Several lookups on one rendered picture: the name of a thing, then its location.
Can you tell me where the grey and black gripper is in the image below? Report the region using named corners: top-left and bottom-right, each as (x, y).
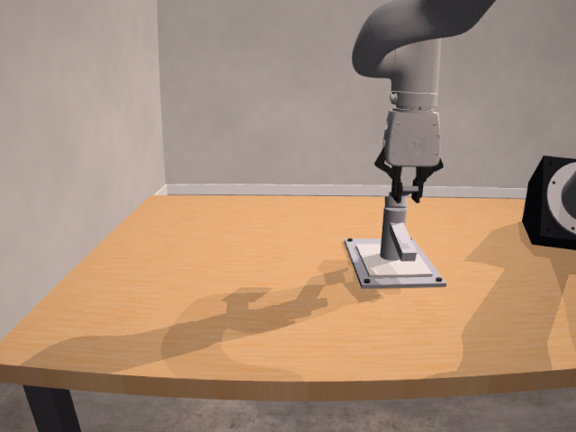
top-left (374, 107), bottom-right (444, 203)

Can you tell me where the grey tap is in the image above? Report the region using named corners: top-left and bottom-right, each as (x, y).
top-left (356, 186), bottom-right (433, 278)

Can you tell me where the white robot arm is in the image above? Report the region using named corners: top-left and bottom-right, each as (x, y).
top-left (352, 0), bottom-right (576, 235)

